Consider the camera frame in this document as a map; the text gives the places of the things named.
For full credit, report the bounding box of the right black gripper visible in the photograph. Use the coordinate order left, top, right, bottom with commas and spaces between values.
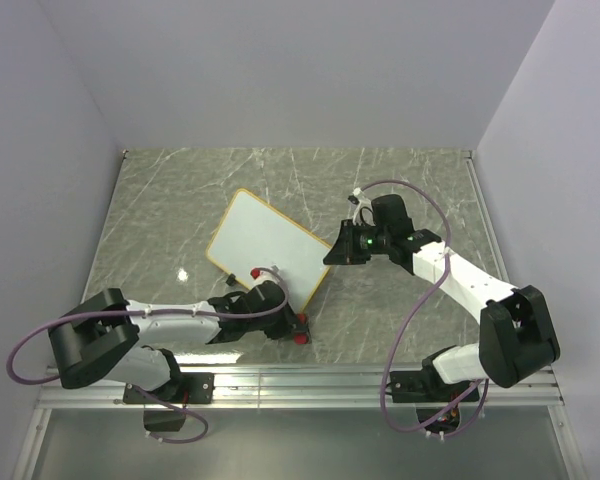
323, 220, 391, 266

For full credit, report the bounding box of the red heart-shaped eraser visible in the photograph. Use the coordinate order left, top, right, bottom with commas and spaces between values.
293, 314, 311, 345

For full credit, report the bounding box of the yellow framed whiteboard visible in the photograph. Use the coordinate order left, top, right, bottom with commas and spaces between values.
206, 188, 331, 312

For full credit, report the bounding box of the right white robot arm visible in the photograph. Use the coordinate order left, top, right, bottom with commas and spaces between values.
323, 190, 561, 400

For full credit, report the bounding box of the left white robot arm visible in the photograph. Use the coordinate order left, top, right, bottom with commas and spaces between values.
48, 277, 310, 402

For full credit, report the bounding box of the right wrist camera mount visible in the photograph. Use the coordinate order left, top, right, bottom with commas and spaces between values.
348, 187, 375, 225

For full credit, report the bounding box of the aluminium mounting rail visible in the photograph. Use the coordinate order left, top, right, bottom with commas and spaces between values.
36, 364, 564, 411

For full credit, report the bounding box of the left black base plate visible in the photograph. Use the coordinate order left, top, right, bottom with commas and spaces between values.
149, 372, 215, 405

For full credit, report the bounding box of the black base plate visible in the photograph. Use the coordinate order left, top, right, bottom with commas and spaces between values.
149, 372, 215, 405
382, 368, 480, 404

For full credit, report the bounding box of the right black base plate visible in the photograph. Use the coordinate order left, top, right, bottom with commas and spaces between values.
382, 368, 480, 404

